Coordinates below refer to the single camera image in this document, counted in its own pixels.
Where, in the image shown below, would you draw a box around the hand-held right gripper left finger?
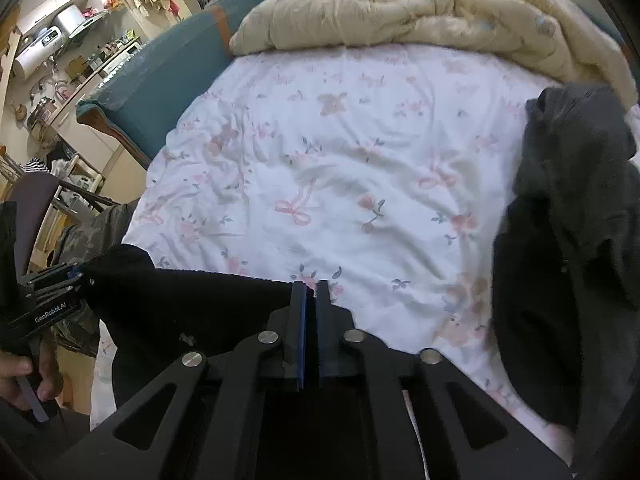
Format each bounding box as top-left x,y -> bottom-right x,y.
47,281 -> 313,480

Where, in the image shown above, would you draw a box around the cream duvet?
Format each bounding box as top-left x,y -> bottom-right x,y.
229,0 -> 638,106

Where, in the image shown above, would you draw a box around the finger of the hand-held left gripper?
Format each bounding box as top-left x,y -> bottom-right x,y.
27,277 -> 97,303
25,261 -> 85,285

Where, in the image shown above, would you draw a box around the black pants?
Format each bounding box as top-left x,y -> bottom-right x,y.
82,244 -> 358,413

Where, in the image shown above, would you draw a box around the teal upholstered bed frame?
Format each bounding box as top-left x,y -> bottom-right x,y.
75,0 -> 271,171

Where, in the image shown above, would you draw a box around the camouflage cloth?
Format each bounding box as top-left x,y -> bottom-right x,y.
50,199 -> 143,358

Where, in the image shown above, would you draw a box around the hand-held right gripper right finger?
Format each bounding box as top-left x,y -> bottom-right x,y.
315,280 -> 576,480

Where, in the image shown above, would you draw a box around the white water heater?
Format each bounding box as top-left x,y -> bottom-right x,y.
12,30 -> 63,81

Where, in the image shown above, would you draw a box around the dark grey pants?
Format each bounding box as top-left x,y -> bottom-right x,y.
492,84 -> 640,461

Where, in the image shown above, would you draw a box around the floral bed sheet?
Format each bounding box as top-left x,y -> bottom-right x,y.
92,42 -> 640,466

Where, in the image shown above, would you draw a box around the steel range hood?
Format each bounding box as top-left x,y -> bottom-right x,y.
52,4 -> 108,40

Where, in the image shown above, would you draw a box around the row of condiment bottles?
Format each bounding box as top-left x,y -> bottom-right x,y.
89,30 -> 140,63

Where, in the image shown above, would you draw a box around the person's left hand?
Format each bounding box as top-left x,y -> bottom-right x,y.
0,342 -> 65,413

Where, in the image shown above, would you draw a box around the white kitchen counter cabinet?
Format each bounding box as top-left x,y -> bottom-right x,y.
30,40 -> 151,181

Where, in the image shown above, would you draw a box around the white wall cabinets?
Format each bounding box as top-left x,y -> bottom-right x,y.
17,0 -> 96,36

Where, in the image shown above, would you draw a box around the purple folding chair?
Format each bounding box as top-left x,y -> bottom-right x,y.
10,172 -> 121,281

